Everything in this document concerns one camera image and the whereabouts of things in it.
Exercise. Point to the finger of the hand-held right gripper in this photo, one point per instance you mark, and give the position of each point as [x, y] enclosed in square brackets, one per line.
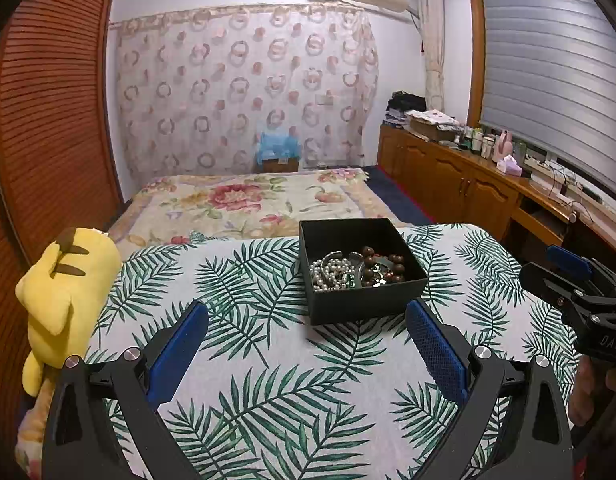
[547, 285]
[567, 259]

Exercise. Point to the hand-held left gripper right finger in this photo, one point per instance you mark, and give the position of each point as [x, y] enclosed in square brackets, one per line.
[435, 355]

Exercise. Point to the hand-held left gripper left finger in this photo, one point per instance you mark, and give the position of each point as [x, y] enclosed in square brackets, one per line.
[180, 350]

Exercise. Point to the black jewelry box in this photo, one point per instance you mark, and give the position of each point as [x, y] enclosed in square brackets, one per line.
[368, 305]

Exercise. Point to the person's right hand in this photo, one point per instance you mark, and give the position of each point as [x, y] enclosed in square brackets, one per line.
[585, 390]

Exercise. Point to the pink tissue box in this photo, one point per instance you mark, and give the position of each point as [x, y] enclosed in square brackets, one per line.
[510, 166]

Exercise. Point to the leaf print tablecloth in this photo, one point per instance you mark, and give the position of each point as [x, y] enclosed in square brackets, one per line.
[288, 385]

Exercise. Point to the yellow plush toy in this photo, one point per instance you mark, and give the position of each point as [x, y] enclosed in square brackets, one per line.
[73, 290]

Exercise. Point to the pink rabbit ornament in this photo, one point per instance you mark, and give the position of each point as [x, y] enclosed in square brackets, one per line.
[502, 147]

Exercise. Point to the white bottle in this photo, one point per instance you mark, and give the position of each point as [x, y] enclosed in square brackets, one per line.
[488, 147]

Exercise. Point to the wooden cabinet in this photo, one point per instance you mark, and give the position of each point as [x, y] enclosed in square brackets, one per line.
[452, 180]

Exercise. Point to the floral blanket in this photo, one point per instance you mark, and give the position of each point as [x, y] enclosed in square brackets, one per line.
[238, 200]

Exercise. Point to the dark blue rug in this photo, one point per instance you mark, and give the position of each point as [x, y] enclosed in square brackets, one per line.
[387, 195]

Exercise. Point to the grey window blind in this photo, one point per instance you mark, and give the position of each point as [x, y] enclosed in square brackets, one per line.
[547, 70]

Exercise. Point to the cardboard box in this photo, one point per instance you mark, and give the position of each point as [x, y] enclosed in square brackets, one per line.
[280, 165]

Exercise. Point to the stack of dark clothes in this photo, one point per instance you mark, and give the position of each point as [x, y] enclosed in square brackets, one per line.
[405, 105]

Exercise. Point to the blue plastic bag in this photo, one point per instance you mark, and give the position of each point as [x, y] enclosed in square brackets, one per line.
[275, 145]

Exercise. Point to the cream side curtain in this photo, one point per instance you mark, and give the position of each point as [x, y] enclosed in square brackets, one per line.
[432, 60]

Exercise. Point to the wooden louvred wardrobe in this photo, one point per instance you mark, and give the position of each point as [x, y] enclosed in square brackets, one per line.
[48, 110]

